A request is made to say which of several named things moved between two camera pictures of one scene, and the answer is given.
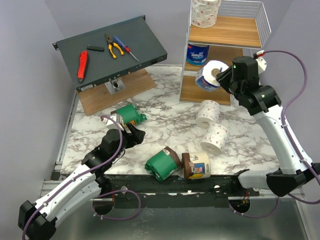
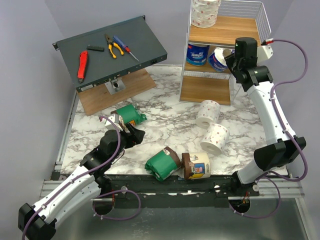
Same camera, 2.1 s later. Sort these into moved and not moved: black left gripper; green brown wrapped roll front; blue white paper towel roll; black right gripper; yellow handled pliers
Moved: blue white paper towel roll; black right gripper
Not moved: black left gripper; green brown wrapped roll front; yellow handled pliers
